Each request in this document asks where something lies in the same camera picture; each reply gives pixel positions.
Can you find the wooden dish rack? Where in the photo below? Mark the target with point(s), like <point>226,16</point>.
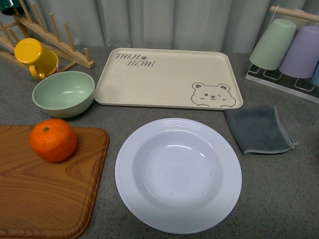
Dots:
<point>32,21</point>

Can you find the yellow mug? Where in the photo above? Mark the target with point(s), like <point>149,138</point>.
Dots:
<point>40,61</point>

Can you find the green bowl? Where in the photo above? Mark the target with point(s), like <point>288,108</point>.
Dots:
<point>64,95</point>

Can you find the purple cup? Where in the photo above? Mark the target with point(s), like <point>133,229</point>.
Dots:
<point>302,56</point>

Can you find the grey folded cloth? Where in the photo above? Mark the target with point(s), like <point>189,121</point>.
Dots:
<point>258,130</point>

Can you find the wooden cutting board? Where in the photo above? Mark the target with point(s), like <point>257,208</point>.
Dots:
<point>43,200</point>

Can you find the orange fruit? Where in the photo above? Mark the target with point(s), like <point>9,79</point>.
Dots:
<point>53,140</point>

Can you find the blue cup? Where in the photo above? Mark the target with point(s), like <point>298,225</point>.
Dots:
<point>315,77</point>

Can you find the beige bear tray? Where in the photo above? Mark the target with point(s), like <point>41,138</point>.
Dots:
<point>168,79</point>

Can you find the white round plate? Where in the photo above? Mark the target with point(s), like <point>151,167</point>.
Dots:
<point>178,176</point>

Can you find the green cup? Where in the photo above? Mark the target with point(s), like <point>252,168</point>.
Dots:
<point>273,45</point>

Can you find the white cup holder rack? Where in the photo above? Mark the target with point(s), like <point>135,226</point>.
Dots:
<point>274,78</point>

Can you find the dark green mug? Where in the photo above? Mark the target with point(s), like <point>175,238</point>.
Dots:
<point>7,7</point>

